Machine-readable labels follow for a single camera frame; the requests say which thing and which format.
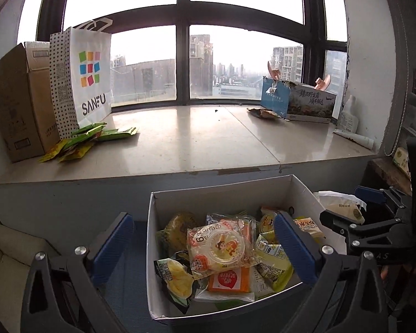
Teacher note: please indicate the yellow round bread packet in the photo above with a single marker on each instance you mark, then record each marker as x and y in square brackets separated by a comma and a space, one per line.
[180, 229]

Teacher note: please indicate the beige tissue pack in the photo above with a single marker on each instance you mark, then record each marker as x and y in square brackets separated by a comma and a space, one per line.
[339, 203]

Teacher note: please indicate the white pouch bottle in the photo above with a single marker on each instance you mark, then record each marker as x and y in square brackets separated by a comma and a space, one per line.
[348, 118]

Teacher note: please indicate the dark side table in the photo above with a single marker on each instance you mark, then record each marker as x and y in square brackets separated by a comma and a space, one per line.
[381, 173]

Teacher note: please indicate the pile of green yellow packets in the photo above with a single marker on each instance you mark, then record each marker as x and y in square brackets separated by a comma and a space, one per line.
[86, 135]

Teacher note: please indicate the clear jelly cup packet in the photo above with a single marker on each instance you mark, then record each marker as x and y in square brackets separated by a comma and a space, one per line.
[222, 246]

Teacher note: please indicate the white tube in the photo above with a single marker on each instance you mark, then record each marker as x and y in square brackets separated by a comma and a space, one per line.
[353, 138]

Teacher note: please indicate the dark window frame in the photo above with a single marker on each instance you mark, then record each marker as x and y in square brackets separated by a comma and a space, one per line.
[182, 59]

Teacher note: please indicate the torn brown wrapper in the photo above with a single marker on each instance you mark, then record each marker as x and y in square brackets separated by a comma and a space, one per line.
[263, 113]

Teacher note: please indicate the small orange white packet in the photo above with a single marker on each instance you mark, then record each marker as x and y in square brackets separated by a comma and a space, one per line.
[308, 226]

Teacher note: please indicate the brown cardboard box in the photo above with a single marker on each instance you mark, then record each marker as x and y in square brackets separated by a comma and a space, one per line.
[17, 111]

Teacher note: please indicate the blue fabric seat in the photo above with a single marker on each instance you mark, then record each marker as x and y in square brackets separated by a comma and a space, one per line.
[135, 284]

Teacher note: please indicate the yellow cartoon snack packet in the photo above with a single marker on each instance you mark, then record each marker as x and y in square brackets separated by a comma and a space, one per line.
[267, 222]

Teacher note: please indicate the white paper shopping bag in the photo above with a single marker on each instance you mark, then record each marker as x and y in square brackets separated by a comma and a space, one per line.
[90, 76]

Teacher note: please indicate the green white snack packet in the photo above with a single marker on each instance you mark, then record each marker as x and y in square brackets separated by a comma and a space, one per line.
[274, 262]

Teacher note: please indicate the stone windowsill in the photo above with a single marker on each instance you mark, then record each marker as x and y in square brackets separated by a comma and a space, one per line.
[194, 138]

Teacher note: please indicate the black yellow snack packet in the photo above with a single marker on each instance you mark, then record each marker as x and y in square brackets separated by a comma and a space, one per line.
[175, 277]

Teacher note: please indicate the landscape printed box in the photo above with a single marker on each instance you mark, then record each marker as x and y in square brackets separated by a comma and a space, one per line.
[310, 104]

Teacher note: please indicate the green white carton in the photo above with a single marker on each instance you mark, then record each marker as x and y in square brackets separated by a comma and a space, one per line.
[401, 161]

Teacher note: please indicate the blue printed box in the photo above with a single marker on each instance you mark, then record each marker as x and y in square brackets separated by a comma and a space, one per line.
[274, 97]

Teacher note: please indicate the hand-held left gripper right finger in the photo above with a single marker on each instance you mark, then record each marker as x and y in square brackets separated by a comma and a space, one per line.
[294, 249]

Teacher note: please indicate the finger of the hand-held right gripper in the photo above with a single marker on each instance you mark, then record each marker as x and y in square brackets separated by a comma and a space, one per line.
[336, 218]
[369, 195]

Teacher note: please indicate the white cardboard box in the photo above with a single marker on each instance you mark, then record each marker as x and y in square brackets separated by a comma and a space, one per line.
[228, 194]

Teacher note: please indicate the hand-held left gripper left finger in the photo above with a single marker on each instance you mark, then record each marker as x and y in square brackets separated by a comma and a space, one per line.
[114, 246]

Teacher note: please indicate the clear white snack packet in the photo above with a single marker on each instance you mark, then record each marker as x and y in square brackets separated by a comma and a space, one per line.
[225, 297]

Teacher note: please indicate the orange flat snack packet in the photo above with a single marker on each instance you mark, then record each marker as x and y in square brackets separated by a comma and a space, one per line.
[228, 281]

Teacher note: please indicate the pink plastic object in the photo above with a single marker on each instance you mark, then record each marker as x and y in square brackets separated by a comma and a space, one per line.
[321, 84]
[274, 73]

